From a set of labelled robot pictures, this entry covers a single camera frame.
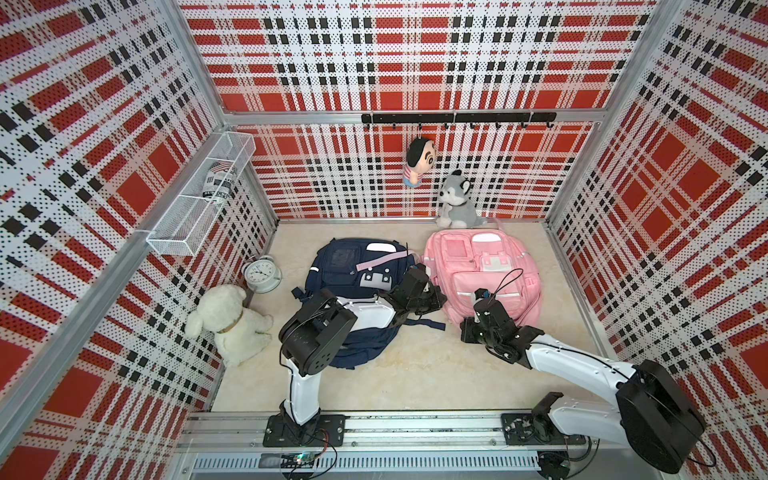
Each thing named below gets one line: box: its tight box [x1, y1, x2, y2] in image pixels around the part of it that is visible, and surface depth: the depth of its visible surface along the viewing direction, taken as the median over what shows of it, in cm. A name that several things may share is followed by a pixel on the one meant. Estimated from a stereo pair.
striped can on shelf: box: [203, 160, 236, 205], surface depth 76 cm
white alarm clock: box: [241, 255, 283, 294], surface depth 103 cm
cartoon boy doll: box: [403, 138, 436, 187], surface depth 94 cm
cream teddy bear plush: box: [184, 284, 274, 368], surface depth 80 cm
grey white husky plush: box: [436, 170, 488, 229], surface depth 113 cm
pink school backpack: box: [424, 229, 542, 327], surface depth 103 cm
